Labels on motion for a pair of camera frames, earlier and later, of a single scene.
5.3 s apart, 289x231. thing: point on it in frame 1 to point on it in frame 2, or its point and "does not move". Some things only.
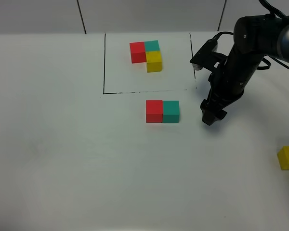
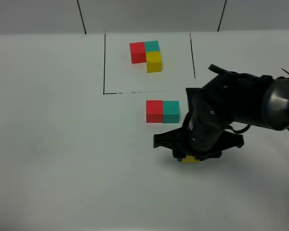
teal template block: x=152 y=45 does not move
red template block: x=137 y=52 does not move
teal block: x=170 y=111 does not move
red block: x=154 y=111 does not move
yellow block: x=288 y=158 to x=189 y=159
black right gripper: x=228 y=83 to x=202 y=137
